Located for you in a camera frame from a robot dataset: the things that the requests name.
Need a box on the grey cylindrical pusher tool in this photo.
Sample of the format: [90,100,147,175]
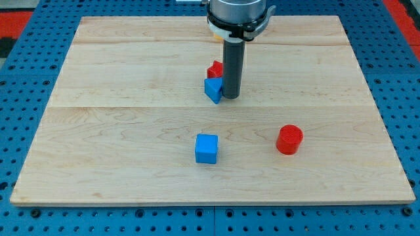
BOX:
[222,41,245,99]

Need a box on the blue perforated metal table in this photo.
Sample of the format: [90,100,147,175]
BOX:
[1,0,419,235]

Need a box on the light wooden board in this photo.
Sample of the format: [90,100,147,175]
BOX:
[10,16,415,207]

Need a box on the red cylinder block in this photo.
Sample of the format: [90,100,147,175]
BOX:
[276,125,304,155]

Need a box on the red star-shaped block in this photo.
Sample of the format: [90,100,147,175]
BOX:
[207,60,223,78]

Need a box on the blue triangular prism block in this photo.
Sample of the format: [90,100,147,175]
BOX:
[204,77,222,104]

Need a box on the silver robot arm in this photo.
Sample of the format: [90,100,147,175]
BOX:
[207,0,276,43]

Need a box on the blue cube block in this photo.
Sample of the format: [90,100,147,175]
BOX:
[195,134,219,164]

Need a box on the yellow block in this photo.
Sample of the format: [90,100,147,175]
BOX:
[213,33,224,41]

